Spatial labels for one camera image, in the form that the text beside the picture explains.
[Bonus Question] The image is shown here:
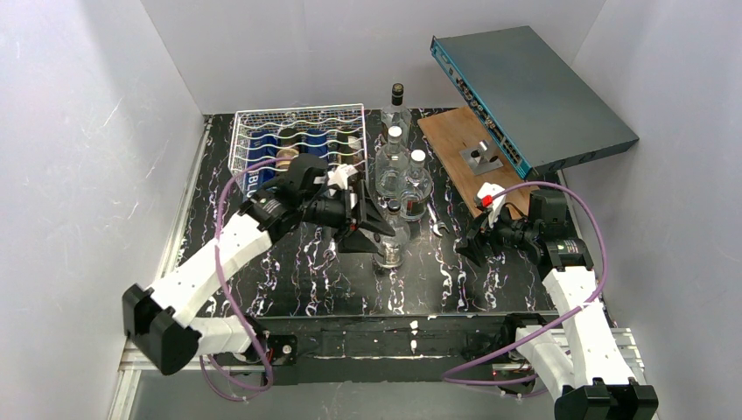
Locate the clear bottle copper neck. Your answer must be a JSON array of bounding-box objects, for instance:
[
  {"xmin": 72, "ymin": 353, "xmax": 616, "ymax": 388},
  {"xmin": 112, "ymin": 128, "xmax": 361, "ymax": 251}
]
[{"xmin": 374, "ymin": 199, "xmax": 410, "ymax": 269}]

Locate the large clear round bottle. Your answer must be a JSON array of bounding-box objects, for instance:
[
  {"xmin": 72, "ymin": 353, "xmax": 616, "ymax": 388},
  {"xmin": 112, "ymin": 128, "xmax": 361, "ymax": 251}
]
[{"xmin": 400, "ymin": 150, "xmax": 432, "ymax": 221}]

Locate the clear blue-tinted bottle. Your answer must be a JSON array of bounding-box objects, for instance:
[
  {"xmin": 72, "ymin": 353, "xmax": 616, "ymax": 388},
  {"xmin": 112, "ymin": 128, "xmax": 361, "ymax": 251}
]
[{"xmin": 303, "ymin": 129, "xmax": 330, "ymax": 161}]

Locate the clear bottle white cap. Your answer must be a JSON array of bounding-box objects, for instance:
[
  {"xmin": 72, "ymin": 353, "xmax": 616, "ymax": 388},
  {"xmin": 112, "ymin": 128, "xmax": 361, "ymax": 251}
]
[{"xmin": 374, "ymin": 126, "xmax": 410, "ymax": 200}]

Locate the blue square bottle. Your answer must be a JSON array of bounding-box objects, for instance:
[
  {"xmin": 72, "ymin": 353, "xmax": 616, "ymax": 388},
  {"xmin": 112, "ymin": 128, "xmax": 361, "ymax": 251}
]
[{"xmin": 238, "ymin": 129, "xmax": 281, "ymax": 201}]

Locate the square bottle dark label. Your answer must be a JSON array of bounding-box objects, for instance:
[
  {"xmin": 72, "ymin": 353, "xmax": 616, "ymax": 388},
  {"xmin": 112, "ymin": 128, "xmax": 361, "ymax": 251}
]
[{"xmin": 381, "ymin": 83, "xmax": 412, "ymax": 143}]

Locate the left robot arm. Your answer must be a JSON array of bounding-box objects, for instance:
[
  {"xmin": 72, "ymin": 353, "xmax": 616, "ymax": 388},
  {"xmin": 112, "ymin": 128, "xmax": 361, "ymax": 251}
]
[{"xmin": 122, "ymin": 153, "xmax": 395, "ymax": 375}]

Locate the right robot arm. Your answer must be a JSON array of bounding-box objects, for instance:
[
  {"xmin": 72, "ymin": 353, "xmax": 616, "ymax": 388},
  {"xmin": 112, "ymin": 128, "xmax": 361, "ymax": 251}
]
[{"xmin": 454, "ymin": 181, "xmax": 659, "ymax": 419}]

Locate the dark wine bottle silver cap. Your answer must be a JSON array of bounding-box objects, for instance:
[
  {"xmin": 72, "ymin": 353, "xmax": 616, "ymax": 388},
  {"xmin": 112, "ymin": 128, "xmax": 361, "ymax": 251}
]
[{"xmin": 275, "ymin": 128, "xmax": 302, "ymax": 171}]

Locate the dark wine bottle right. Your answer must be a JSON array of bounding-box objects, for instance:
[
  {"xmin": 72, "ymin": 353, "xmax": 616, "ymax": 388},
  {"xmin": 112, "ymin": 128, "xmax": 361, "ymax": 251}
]
[{"xmin": 336, "ymin": 131, "xmax": 364, "ymax": 172}]

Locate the silver wrench right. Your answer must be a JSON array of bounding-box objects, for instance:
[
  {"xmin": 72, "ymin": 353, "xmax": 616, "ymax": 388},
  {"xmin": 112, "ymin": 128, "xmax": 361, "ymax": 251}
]
[{"xmin": 427, "ymin": 201, "xmax": 449, "ymax": 238}]

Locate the wooden board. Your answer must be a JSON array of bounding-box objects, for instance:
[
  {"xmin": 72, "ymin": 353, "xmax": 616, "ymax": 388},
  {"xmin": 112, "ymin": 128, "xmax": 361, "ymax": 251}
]
[{"xmin": 417, "ymin": 108, "xmax": 522, "ymax": 216}]

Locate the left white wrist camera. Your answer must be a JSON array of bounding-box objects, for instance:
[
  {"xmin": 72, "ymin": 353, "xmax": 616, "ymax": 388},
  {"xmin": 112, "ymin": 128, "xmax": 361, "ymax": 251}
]
[{"xmin": 326, "ymin": 164, "xmax": 359, "ymax": 191}]

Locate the white wire wine rack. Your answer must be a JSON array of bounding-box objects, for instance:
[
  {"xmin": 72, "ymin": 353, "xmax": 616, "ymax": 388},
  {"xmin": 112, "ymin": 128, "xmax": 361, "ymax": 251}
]
[{"xmin": 228, "ymin": 103, "xmax": 369, "ymax": 197}]

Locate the metal bracket on board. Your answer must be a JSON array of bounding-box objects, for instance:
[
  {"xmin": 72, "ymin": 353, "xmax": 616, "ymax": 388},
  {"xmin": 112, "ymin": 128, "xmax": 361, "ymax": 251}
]
[{"xmin": 459, "ymin": 140, "xmax": 503, "ymax": 176}]

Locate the teal network switch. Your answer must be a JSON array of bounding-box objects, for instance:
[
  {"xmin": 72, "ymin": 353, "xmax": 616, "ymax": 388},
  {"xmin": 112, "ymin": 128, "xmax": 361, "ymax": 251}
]
[{"xmin": 430, "ymin": 26, "xmax": 639, "ymax": 180}]

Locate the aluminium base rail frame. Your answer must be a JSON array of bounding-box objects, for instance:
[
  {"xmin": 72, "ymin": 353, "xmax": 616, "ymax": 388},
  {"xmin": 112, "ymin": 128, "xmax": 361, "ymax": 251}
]
[{"xmin": 108, "ymin": 318, "xmax": 644, "ymax": 419}]

